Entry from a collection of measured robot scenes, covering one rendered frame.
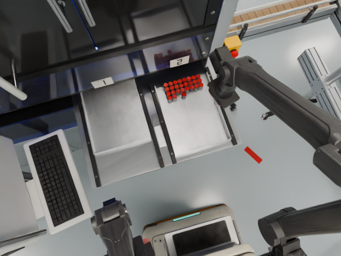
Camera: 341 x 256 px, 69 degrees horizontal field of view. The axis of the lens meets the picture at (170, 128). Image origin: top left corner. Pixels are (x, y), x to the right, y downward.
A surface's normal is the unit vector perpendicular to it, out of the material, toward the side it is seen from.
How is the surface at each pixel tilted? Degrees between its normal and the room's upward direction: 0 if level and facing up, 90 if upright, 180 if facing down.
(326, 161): 85
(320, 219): 85
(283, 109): 82
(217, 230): 0
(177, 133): 0
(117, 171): 0
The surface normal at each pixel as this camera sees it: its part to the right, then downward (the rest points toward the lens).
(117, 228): -0.13, -0.81
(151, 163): 0.00, -0.25
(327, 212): -0.96, 0.25
